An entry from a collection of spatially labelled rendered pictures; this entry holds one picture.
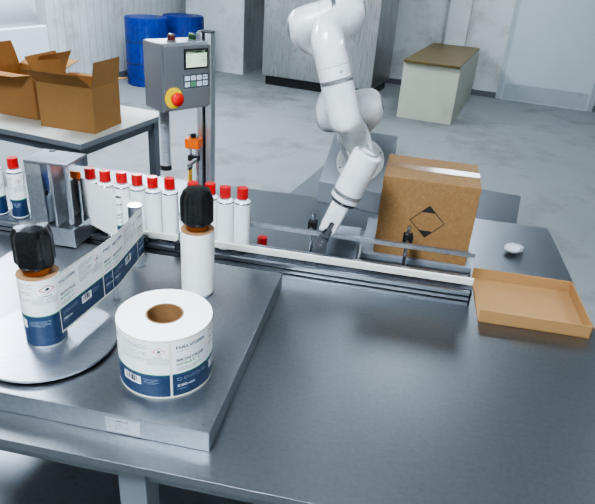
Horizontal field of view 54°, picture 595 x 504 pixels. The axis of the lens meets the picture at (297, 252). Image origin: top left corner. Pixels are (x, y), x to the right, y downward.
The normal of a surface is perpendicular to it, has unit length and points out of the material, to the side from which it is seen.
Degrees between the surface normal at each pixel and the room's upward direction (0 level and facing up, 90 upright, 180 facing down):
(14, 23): 90
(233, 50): 90
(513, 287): 0
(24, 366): 0
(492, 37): 90
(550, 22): 90
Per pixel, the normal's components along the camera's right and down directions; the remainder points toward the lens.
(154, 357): -0.04, 0.45
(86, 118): -0.29, 0.41
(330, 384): 0.07, -0.89
